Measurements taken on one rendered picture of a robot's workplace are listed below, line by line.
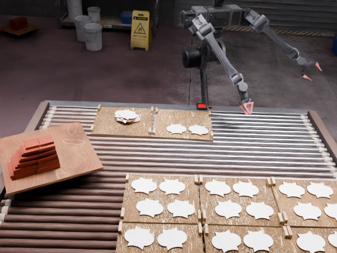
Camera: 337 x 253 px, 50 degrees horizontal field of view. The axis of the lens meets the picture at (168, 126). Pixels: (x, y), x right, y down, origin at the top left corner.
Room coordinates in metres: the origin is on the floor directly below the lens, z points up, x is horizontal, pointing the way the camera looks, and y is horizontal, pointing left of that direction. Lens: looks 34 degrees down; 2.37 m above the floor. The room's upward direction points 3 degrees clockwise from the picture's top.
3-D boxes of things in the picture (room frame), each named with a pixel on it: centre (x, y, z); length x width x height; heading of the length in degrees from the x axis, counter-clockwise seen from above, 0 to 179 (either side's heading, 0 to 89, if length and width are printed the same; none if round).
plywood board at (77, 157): (1.62, 0.69, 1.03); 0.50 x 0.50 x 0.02; 28
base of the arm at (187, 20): (2.78, -0.14, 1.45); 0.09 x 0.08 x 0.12; 108
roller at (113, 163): (1.72, -0.10, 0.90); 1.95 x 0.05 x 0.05; 92
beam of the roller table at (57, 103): (2.40, -0.08, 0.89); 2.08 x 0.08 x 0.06; 92
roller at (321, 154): (1.87, -0.09, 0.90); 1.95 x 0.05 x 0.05; 92
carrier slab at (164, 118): (2.14, -0.10, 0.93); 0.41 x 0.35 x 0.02; 90
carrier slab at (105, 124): (2.14, 0.32, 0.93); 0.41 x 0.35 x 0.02; 91
